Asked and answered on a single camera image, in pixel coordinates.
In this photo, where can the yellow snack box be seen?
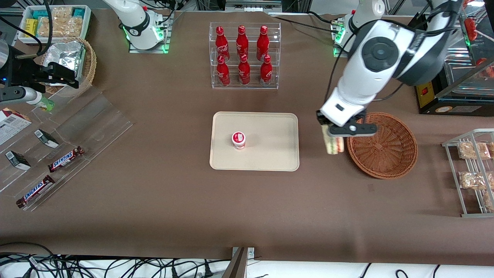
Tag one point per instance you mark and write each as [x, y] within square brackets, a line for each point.
[31, 27]

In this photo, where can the silver foil bag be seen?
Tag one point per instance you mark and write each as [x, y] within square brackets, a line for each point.
[65, 54]

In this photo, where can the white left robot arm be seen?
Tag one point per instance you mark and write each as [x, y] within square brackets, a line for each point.
[378, 54]

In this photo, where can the light wicker basket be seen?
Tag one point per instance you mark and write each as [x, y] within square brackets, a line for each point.
[89, 65]

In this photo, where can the aluminium frame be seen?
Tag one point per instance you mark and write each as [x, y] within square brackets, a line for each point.
[251, 5]

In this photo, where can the clear bag of crackers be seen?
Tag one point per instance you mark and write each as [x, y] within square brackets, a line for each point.
[46, 27]
[61, 12]
[69, 27]

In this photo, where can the clear bagged snack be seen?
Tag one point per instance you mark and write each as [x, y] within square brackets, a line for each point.
[489, 201]
[474, 150]
[472, 180]

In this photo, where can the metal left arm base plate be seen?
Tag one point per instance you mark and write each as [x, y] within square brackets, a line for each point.
[336, 52]

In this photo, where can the small black box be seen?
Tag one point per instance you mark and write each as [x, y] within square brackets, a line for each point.
[17, 160]
[46, 138]

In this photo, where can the brown wicker basket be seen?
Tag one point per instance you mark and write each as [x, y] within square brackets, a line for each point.
[386, 154]

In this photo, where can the beige plastic tray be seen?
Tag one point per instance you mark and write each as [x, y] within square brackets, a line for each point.
[270, 150]

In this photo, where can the teal snack box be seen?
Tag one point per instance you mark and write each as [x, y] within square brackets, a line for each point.
[79, 12]
[40, 14]

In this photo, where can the red cola bottle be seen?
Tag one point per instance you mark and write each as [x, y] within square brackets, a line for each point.
[223, 72]
[244, 71]
[266, 72]
[220, 43]
[242, 41]
[263, 42]

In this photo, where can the white plastic bin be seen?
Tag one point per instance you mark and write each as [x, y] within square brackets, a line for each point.
[87, 23]

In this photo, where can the clear acrylic bottle rack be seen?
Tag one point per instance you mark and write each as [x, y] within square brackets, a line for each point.
[276, 83]

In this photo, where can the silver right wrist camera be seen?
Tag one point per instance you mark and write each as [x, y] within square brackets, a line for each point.
[19, 95]

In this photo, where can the green white drink bottle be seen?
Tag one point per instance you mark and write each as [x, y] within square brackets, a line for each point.
[46, 104]

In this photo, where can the Snickers chocolate bar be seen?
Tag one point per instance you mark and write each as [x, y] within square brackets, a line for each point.
[35, 191]
[65, 159]

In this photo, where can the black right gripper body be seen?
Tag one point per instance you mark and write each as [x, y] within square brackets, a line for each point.
[24, 72]

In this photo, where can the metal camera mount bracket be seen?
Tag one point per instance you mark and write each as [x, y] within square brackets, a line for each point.
[240, 266]

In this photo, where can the orange white carton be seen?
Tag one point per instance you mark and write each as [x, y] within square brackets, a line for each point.
[11, 125]

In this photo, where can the red sausage on stick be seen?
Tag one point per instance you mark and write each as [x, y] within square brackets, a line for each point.
[471, 27]
[487, 68]

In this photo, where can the clear acrylic stepped display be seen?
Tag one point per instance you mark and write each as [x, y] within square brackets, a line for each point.
[96, 119]

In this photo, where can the triangle sandwich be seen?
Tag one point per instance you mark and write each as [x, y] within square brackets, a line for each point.
[334, 146]

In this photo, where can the red white yogurt cup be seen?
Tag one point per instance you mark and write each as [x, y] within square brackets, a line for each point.
[239, 139]

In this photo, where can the steel tray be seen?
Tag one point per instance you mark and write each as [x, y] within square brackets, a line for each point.
[461, 42]
[463, 79]

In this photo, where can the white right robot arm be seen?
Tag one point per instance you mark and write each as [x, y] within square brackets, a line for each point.
[135, 19]

